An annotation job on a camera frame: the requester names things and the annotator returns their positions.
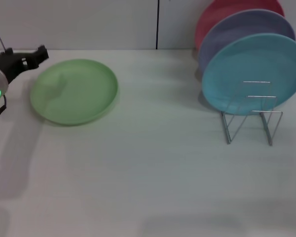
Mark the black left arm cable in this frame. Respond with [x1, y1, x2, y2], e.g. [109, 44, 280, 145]
[0, 95, 7, 117]

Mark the purple round plate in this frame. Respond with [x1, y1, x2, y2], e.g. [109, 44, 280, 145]
[197, 9, 296, 74]

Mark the red round plate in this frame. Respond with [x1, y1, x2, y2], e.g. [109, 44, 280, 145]
[194, 0, 286, 52]

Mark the green round plate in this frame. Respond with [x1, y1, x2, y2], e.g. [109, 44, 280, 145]
[29, 58, 119, 127]

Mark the light blue round plate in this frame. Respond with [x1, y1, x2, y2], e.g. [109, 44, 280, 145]
[201, 33, 296, 117]

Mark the silver wire plate rack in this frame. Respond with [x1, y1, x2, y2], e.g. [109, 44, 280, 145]
[219, 80, 284, 146]

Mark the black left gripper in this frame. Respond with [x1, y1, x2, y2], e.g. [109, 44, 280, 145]
[0, 45, 50, 83]

